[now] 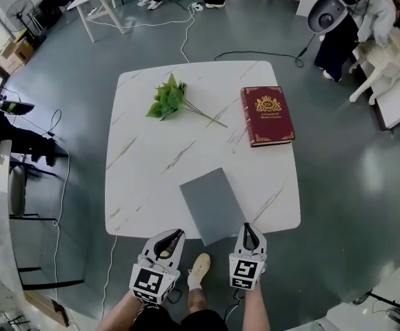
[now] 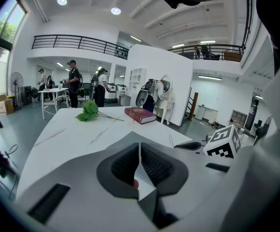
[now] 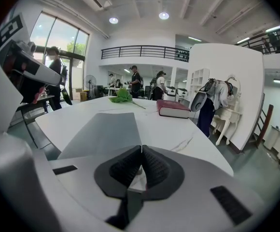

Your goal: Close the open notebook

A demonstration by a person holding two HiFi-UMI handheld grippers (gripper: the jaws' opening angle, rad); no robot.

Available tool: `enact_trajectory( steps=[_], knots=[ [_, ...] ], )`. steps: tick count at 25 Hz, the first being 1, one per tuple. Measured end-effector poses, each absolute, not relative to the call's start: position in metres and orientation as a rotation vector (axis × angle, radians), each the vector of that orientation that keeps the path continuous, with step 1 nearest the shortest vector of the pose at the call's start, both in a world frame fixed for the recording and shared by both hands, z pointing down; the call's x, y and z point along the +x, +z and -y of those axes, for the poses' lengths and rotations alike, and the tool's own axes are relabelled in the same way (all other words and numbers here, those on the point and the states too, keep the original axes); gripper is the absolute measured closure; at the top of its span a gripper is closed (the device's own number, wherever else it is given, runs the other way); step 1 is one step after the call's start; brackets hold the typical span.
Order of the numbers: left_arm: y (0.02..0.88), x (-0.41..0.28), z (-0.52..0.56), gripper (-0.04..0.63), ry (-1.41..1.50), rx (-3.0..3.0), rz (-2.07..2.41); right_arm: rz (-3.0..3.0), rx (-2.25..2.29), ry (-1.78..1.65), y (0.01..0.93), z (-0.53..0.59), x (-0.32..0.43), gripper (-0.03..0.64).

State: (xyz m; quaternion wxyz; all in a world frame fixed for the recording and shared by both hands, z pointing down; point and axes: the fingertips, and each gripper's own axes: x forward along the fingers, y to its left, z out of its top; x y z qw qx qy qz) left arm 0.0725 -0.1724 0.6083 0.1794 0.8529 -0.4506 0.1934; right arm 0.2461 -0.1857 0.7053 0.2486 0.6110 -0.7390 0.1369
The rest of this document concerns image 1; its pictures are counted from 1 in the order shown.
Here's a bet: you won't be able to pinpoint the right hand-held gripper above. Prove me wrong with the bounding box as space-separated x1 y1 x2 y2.
229 223 268 292

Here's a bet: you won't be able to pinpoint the black floor cable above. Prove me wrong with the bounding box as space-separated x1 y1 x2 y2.
214 34 317 69

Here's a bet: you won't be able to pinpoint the white egg-shaped shell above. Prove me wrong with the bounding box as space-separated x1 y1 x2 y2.
306 0 351 36

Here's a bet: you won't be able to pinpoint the white marble table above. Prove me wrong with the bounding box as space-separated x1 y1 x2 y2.
104 60 302 240

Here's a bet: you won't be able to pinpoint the person's left beige shoe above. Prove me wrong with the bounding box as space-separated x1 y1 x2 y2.
159 239 179 259

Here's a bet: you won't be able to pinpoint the person's right forearm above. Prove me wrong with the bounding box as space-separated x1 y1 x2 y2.
243 281 268 331

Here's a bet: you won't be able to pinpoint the grey notebook with white pages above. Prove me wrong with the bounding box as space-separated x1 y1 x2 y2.
179 167 248 248

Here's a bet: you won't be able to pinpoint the person's left forearm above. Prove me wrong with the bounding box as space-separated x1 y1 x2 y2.
96 290 143 331

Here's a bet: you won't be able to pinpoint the person's right leg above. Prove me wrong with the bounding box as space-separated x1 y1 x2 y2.
186 276 209 314

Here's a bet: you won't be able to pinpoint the black looped cable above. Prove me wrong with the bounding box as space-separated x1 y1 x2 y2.
47 109 63 138

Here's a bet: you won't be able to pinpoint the red hardcover book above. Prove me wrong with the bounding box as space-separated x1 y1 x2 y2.
240 85 297 148

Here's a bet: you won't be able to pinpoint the white vanity table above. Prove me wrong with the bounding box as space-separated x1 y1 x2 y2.
348 29 400 106

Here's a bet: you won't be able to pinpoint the black standing fan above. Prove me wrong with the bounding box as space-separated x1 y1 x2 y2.
5 0 48 46

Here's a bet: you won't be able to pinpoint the black device with green light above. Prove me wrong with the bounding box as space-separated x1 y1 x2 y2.
0 100 36 117

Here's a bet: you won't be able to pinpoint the grey chair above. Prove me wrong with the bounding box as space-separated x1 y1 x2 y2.
8 166 27 217

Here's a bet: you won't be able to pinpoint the wooden cabinet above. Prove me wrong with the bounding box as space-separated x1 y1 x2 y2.
23 290 70 325

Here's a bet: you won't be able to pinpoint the person's right beige shoe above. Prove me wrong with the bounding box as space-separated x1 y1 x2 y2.
188 252 212 284

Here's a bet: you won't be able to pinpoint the green leaf sprig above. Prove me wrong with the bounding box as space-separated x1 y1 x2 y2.
145 72 229 130

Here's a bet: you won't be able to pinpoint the white floor cable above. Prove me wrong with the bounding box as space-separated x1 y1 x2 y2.
88 7 198 65
101 234 119 321
50 146 72 307

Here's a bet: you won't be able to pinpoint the person's black shorts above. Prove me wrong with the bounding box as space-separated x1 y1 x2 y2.
130 303 229 331

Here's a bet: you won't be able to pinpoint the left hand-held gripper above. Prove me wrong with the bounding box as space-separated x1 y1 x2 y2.
129 228 186 305

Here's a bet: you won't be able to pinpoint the cardboard box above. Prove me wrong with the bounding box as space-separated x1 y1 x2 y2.
0 38 34 76

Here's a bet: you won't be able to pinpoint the person's beige shoe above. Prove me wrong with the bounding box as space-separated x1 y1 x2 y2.
188 252 212 284
159 239 179 259

